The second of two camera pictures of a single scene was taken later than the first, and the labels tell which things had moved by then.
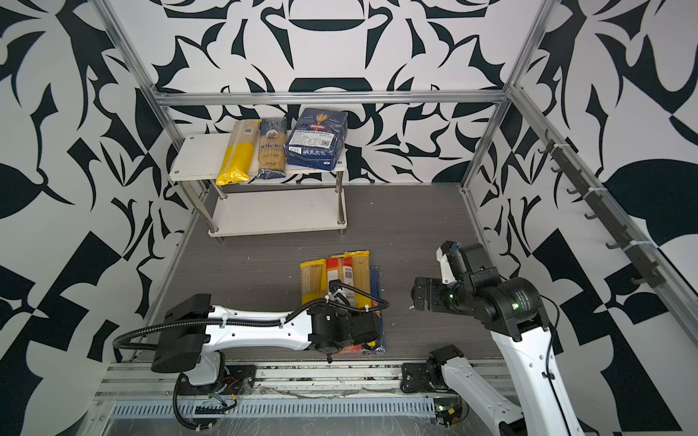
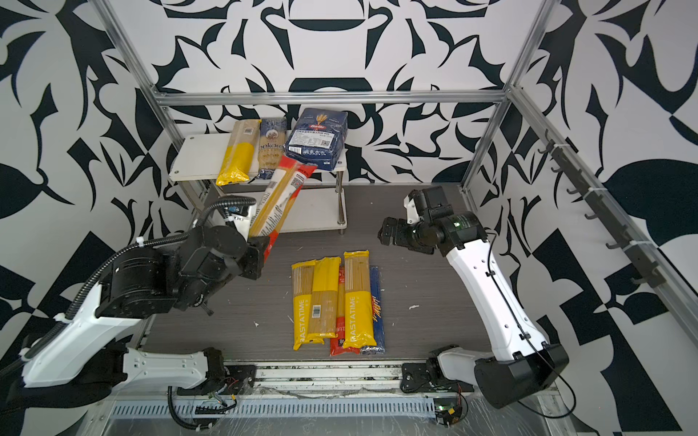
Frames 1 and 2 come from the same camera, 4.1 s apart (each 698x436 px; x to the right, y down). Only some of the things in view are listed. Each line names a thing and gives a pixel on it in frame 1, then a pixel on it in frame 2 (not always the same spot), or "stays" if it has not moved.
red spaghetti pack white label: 343,270 -> 286,182
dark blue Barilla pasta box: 317,139 stays
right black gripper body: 439,296 -> 413,236
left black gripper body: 355,317 -> 249,265
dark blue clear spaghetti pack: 272,148 stays
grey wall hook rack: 623,241 stays
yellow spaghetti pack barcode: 241,160 stays
